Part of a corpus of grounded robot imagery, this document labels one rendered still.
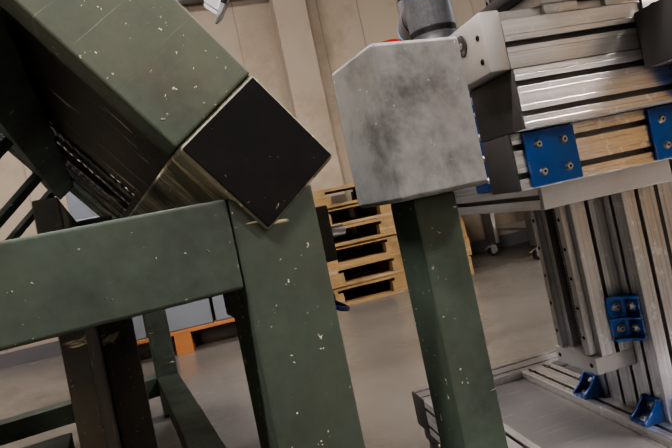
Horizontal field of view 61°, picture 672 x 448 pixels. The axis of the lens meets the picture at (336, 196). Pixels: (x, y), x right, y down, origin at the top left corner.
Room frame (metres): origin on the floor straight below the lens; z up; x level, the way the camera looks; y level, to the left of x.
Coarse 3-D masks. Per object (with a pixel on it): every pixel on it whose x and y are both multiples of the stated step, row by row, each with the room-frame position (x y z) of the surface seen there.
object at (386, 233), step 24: (312, 192) 4.23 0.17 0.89; (336, 192) 5.09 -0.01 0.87; (360, 216) 5.05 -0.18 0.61; (384, 216) 4.38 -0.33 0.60; (336, 240) 4.71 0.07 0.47; (360, 240) 4.32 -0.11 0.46; (384, 240) 4.46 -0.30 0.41; (336, 264) 4.30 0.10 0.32; (360, 264) 4.29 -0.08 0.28; (384, 264) 4.70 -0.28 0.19; (336, 288) 4.26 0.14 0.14; (384, 288) 4.69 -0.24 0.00
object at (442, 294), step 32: (448, 192) 0.68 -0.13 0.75; (416, 224) 0.67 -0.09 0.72; (448, 224) 0.68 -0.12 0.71; (416, 256) 0.68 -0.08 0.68; (448, 256) 0.67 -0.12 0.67; (416, 288) 0.69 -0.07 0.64; (448, 288) 0.67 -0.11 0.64; (416, 320) 0.71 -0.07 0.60; (448, 320) 0.67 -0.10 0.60; (480, 320) 0.68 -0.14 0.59; (448, 352) 0.66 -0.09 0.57; (480, 352) 0.68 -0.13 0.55; (448, 384) 0.67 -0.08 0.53; (480, 384) 0.68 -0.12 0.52; (448, 416) 0.68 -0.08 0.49; (480, 416) 0.67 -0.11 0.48
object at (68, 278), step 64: (0, 256) 0.47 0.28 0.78; (64, 256) 0.49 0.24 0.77; (128, 256) 0.51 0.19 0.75; (192, 256) 0.53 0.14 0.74; (256, 256) 0.56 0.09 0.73; (320, 256) 0.58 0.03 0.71; (0, 320) 0.47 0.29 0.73; (64, 320) 0.49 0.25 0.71; (128, 320) 1.06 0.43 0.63; (256, 320) 0.55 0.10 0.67; (320, 320) 0.58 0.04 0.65; (128, 384) 1.05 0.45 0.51; (256, 384) 0.59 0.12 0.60; (320, 384) 0.57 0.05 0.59
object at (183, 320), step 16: (80, 208) 4.07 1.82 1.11; (192, 304) 3.78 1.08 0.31; (208, 304) 3.80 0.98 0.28; (224, 304) 3.82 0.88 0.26; (144, 320) 3.76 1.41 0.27; (176, 320) 3.76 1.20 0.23; (192, 320) 3.78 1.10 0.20; (208, 320) 3.80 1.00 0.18; (224, 320) 3.81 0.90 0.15; (144, 336) 3.72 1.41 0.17; (176, 336) 3.75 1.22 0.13; (192, 336) 3.85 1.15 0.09
